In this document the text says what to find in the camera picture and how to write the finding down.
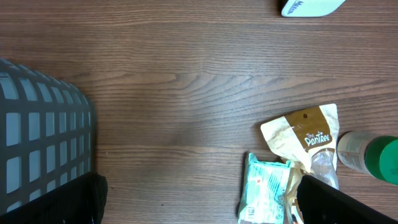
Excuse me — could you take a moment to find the white barcode scanner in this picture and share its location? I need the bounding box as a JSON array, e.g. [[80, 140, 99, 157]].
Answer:
[[281, 0, 345, 17]]

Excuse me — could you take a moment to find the grey plastic shopping basket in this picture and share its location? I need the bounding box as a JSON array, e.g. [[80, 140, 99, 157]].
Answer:
[[1, 58, 96, 214]]

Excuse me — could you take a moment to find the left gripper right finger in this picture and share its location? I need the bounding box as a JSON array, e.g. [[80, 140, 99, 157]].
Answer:
[[297, 175, 397, 224]]

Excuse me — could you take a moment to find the brown PanTree snack bag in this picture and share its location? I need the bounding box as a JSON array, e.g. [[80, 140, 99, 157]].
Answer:
[[261, 103, 340, 223]]

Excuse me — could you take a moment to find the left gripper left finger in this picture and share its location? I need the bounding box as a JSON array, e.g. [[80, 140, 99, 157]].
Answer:
[[1, 172, 108, 224]]

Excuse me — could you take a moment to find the green lid jar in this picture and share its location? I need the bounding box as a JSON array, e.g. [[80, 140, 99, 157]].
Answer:
[[337, 131, 397, 185]]

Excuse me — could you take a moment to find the teal tissue packet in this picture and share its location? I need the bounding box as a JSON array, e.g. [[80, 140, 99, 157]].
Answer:
[[238, 152, 291, 223]]

